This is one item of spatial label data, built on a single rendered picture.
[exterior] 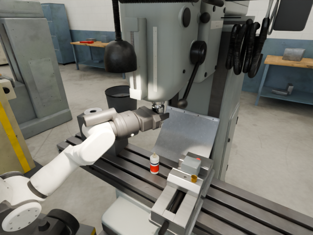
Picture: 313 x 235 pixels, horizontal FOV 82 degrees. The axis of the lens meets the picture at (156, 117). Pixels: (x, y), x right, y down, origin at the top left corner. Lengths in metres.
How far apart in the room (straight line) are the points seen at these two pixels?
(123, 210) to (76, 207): 1.17
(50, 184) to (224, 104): 0.80
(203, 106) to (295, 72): 3.93
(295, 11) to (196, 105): 0.57
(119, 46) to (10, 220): 0.45
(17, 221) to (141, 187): 0.43
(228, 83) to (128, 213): 0.74
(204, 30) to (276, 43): 4.11
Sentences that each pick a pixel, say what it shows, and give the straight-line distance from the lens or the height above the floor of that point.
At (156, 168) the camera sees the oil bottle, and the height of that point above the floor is 0.96.
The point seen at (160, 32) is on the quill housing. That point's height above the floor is 1.52.
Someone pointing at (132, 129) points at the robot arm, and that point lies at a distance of 0.58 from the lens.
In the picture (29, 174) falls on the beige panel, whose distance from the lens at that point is 2.55.
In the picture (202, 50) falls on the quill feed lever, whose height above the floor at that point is 1.46.
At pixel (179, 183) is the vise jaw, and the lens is 0.70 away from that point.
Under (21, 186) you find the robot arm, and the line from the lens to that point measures 0.59.
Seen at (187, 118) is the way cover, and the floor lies 1.05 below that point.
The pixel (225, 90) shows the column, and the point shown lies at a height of 1.24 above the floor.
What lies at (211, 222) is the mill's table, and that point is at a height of 0.93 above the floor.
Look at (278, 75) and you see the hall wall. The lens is 4.83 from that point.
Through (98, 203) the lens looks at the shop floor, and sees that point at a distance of 1.99.
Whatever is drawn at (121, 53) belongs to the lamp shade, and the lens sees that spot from 0.40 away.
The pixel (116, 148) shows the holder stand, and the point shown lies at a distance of 0.95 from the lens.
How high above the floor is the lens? 1.55
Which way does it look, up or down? 28 degrees down
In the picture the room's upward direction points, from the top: straight up
